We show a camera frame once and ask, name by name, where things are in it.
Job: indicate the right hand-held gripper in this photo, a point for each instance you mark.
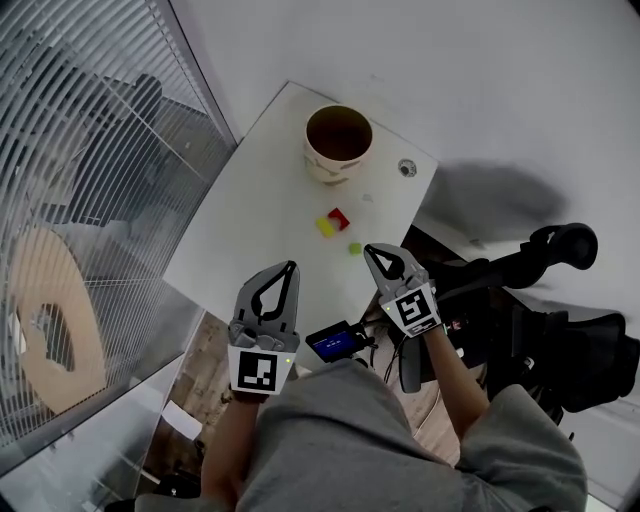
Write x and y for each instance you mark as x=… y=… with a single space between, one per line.
x=412 y=310

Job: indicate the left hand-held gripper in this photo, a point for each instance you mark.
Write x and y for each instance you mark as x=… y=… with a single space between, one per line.
x=257 y=370

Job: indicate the green block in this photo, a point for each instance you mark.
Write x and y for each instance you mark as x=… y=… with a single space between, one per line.
x=355 y=248

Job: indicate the red block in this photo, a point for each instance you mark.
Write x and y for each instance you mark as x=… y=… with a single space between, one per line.
x=342 y=216

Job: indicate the yellow block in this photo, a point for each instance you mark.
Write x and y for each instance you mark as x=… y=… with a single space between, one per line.
x=326 y=228

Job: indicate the person's right forearm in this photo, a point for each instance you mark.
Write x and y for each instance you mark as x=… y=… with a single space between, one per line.
x=455 y=380

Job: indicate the person's left forearm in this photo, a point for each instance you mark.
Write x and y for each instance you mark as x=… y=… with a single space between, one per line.
x=230 y=450

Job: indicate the black small screen device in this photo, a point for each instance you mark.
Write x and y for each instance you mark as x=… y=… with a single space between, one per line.
x=332 y=342

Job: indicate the cream patterned paper bucket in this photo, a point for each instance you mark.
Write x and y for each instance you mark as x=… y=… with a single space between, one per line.
x=325 y=167

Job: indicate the white paper sheet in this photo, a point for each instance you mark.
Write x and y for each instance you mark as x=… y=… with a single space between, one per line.
x=182 y=420

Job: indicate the person's grey shirt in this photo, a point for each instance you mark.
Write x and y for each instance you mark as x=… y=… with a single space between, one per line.
x=350 y=450

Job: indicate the black office chair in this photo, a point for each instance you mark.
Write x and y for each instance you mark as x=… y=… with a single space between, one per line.
x=575 y=350

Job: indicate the white window blinds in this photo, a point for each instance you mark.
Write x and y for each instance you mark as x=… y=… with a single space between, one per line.
x=75 y=150

